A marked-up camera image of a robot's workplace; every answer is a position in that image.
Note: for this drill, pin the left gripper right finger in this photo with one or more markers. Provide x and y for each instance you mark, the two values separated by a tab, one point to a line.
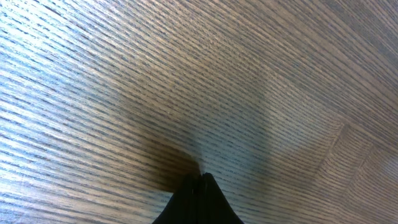
214	207

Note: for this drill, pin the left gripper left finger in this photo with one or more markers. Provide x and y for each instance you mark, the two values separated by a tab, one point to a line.
182	206

